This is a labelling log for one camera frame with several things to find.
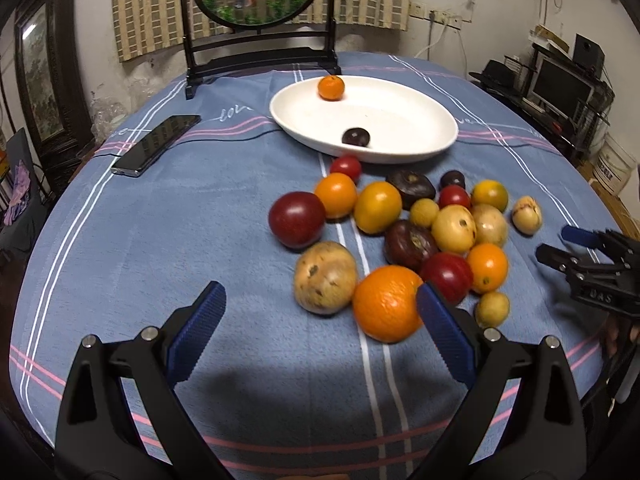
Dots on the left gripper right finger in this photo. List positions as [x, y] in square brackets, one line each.
[445, 324]

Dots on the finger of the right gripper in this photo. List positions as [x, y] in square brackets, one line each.
[581, 237]
[559, 260]

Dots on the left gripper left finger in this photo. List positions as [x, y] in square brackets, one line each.
[195, 326]

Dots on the small yellow-green lime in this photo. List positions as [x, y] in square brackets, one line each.
[492, 309]

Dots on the cracked beige fruit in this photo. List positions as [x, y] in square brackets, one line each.
[526, 215]

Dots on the large orange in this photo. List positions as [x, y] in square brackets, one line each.
[384, 304]

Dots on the orange round citrus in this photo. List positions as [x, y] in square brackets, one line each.
[489, 267]

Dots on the pale tan passion fruit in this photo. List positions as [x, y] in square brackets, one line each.
[491, 226]

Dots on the yellow-green citrus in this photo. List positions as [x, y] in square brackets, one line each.
[492, 193]

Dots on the dark purple mangosteen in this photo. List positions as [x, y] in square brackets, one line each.
[408, 245]

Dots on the red cherry tomato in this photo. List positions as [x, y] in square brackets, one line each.
[452, 195]

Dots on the small yellow round fruit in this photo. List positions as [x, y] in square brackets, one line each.
[423, 213]

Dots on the large tan passion fruit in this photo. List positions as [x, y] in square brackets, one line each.
[325, 278]

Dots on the yellow-orange fruit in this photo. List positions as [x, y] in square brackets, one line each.
[378, 206]

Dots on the large red plum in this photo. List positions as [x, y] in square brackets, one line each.
[297, 219]

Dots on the small orange kumquat-like fruit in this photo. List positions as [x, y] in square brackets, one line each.
[338, 195]

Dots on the dark purple plum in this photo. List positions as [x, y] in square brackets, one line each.
[356, 137]

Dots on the small mandarin orange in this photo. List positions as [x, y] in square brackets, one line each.
[331, 88]

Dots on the person's right hand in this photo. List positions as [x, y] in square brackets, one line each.
[616, 333]

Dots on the white plastic bucket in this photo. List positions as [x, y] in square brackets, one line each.
[613, 165]

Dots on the computer monitor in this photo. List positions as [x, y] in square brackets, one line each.
[556, 87]

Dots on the dark flat mangosteen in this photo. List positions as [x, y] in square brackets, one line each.
[411, 186]

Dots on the black speaker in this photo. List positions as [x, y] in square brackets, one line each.
[589, 56]

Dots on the small red tomato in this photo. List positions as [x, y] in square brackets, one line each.
[347, 165]

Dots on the black smartphone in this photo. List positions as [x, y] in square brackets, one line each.
[142, 155]

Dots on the white oval plate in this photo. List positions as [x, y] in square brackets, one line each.
[405, 125]

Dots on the dark framed painting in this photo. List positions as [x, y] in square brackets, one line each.
[49, 82]

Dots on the round goldfish screen stand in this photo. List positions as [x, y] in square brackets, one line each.
[222, 37]

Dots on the wall power strip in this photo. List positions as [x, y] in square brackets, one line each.
[446, 18]

